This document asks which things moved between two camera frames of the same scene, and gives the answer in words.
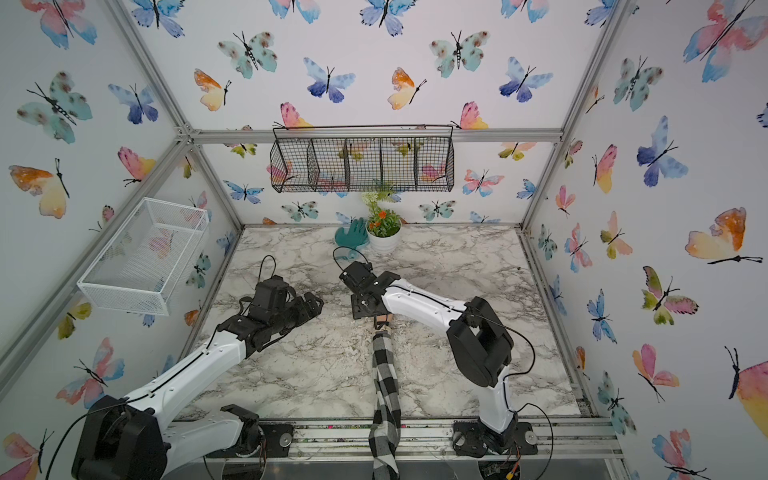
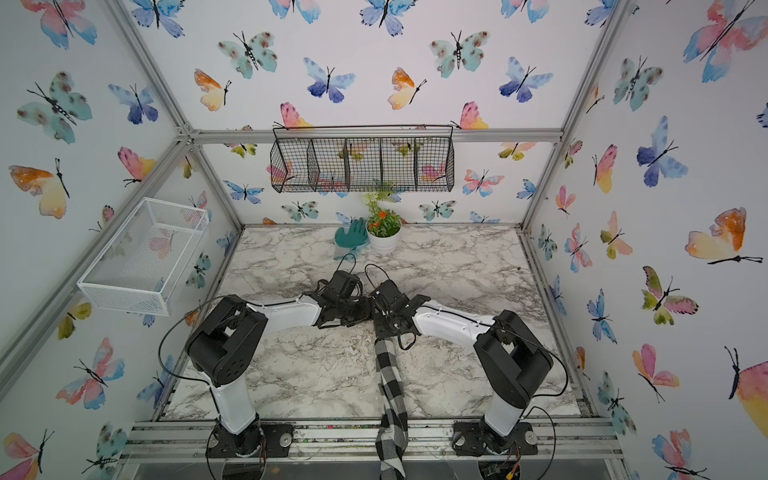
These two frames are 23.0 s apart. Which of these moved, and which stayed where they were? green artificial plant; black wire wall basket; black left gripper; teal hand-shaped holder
Moved: black left gripper
Stayed: teal hand-shaped holder; black wire wall basket; green artificial plant
